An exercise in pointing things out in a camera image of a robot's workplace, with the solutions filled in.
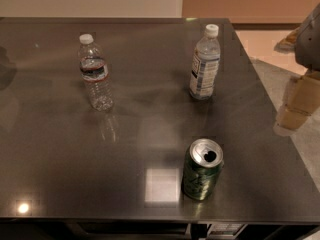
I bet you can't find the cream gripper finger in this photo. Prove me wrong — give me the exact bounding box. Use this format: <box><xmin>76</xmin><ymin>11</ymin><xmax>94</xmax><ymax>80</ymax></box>
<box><xmin>273</xmin><ymin>71</ymin><xmax>320</xmax><ymax>136</ymax></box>

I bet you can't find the clear water bottle dark label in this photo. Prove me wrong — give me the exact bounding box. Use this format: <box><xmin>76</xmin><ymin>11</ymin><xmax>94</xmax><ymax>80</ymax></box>
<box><xmin>78</xmin><ymin>34</ymin><xmax>114</xmax><ymax>111</ymax></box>

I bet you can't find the water bottle white blue label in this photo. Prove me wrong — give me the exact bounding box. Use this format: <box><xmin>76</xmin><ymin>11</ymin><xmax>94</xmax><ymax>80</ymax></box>
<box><xmin>189</xmin><ymin>24</ymin><xmax>221</xmax><ymax>100</ymax></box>

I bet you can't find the green soda can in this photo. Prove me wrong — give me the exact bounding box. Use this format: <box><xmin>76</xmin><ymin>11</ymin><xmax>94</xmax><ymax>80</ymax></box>
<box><xmin>182</xmin><ymin>138</ymin><xmax>224</xmax><ymax>201</ymax></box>

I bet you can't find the label under table edge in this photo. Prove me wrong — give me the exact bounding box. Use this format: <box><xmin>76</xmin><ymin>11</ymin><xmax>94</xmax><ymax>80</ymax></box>
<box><xmin>209</xmin><ymin>223</ymin><xmax>246</xmax><ymax>237</ymax></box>

